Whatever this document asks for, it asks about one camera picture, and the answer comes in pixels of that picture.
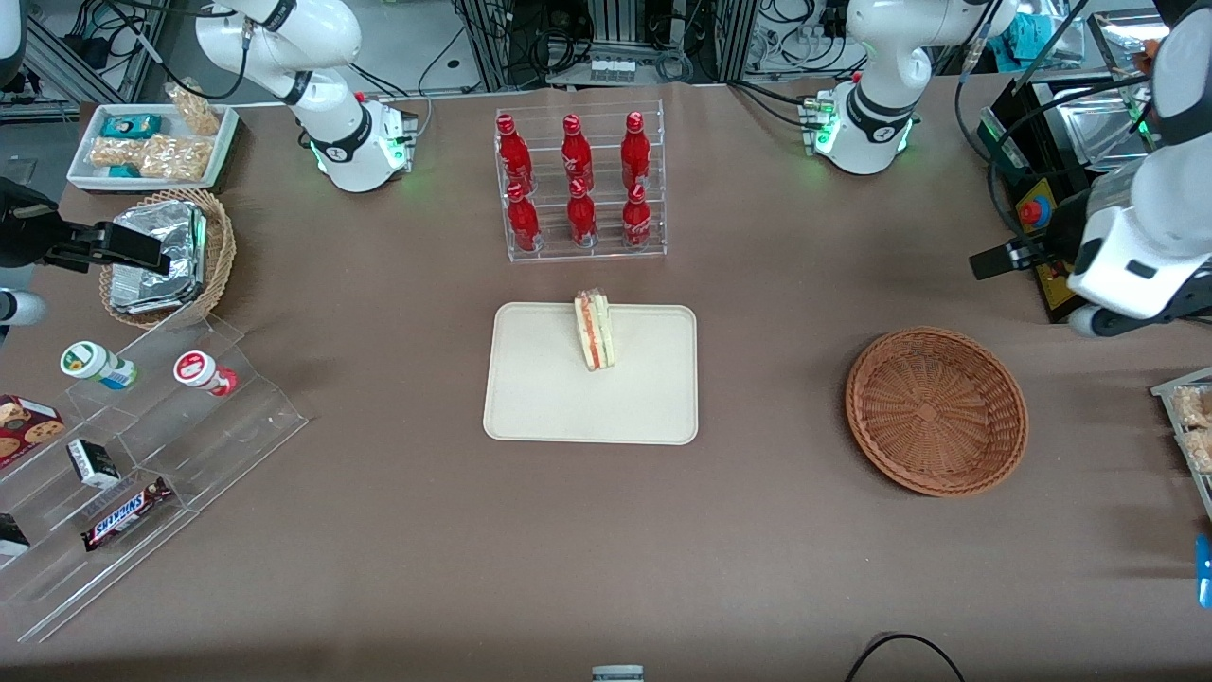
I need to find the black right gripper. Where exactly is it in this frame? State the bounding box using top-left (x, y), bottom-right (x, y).
top-left (0, 178), bottom-right (174, 278)

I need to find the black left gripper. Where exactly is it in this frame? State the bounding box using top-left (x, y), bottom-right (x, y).
top-left (970, 188), bottom-right (1092, 281)

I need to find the triangular sandwich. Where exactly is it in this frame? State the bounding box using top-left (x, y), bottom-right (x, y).
top-left (572, 288), bottom-right (617, 373)

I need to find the white rectangular snack tray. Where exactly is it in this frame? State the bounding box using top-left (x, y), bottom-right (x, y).
top-left (65, 102), bottom-right (241, 194)

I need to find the light tan wicker basket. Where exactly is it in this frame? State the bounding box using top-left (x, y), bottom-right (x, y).
top-left (98, 187), bottom-right (239, 332)

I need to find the round brown wicker basket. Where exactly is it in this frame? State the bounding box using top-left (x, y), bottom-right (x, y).
top-left (845, 327), bottom-right (1030, 499)

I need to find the metal tray with snacks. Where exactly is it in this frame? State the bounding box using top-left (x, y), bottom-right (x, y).
top-left (1150, 367), bottom-right (1212, 523)

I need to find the beige rectangular tray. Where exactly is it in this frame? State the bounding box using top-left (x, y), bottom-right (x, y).
top-left (482, 301), bottom-right (701, 447)

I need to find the silver foil wrapped packet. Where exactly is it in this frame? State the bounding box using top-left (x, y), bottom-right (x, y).
top-left (108, 200), bottom-right (208, 316)

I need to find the wrapped peanut brittle bar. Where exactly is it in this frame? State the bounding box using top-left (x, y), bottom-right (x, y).
top-left (89, 136), bottom-right (149, 171)

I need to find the large wrapped peanut brittle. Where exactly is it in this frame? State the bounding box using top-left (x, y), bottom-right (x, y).
top-left (139, 134), bottom-right (215, 184)

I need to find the black food warmer machine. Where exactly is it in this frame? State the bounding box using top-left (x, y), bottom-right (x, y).
top-left (974, 9), bottom-right (1212, 326)

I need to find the green lid yogurt cup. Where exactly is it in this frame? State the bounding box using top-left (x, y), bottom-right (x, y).
top-left (59, 340), bottom-right (139, 392)

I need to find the teal snack box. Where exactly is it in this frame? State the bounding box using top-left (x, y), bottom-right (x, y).
top-left (100, 113), bottom-right (165, 141)

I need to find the red lid yogurt cup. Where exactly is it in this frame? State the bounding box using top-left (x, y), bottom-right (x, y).
top-left (172, 350), bottom-right (240, 399)

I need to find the clear bag of puffed snacks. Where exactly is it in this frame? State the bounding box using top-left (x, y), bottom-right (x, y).
top-left (165, 80), bottom-right (222, 137)

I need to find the stainless steel pan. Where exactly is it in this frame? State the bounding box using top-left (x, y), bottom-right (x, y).
top-left (1049, 81), bottom-right (1152, 145)

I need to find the red cookie box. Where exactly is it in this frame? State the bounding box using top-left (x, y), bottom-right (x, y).
top-left (0, 393), bottom-right (66, 471)

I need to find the clear acrylic step shelf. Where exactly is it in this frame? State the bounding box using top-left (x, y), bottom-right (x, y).
top-left (0, 301), bottom-right (312, 646)

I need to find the small black white box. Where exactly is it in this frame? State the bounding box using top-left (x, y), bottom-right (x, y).
top-left (65, 438), bottom-right (122, 491)

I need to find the clear wrapped rice snack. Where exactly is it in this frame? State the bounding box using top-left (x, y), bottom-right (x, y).
top-left (1170, 383), bottom-right (1212, 430)
top-left (1178, 427), bottom-right (1212, 476)

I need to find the brown snickers bar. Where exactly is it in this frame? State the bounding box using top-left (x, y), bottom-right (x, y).
top-left (80, 476), bottom-right (175, 554)

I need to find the red cola bottle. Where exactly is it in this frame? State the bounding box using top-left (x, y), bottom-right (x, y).
top-left (560, 114), bottom-right (597, 191)
top-left (619, 111), bottom-right (653, 191)
top-left (505, 183), bottom-right (544, 254)
top-left (496, 114), bottom-right (534, 196)
top-left (620, 183), bottom-right (655, 250)
top-left (565, 178), bottom-right (600, 250)

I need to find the clear acrylic bottle rack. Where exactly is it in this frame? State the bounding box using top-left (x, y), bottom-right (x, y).
top-left (493, 99), bottom-right (669, 265)

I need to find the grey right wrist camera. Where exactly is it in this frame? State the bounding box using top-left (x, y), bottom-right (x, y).
top-left (0, 288), bottom-right (47, 329)

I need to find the black cable loop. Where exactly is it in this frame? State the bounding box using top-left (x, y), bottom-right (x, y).
top-left (844, 632), bottom-right (968, 682)

